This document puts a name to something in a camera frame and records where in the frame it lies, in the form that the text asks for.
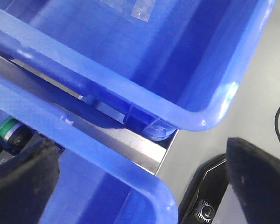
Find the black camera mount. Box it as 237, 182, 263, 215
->
178, 154, 229, 224

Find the blue plastic source bin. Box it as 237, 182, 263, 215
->
0, 76, 178, 224

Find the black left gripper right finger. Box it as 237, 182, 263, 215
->
226, 138, 280, 224

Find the green push button switch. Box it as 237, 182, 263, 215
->
0, 117, 34, 155

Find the steel rack centre divider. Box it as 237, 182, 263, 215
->
0, 56, 177, 175

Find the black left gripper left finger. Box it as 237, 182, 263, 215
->
0, 139, 60, 224

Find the blue plastic target bin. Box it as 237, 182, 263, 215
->
0, 0, 275, 140

